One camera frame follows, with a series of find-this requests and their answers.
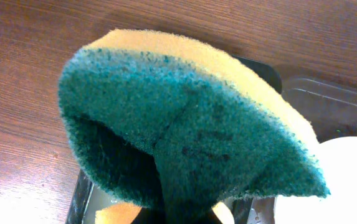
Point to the green and yellow sponge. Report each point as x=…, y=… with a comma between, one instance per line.
x=170, y=123

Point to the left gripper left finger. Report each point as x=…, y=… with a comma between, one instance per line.
x=149, y=216

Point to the brown serving tray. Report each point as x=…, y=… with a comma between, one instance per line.
x=332, y=109

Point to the white plate with yellow stain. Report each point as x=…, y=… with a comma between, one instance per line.
x=338, y=158

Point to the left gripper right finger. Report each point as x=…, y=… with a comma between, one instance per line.
x=210, y=218

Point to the dark green water tray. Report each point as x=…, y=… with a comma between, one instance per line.
x=88, y=200

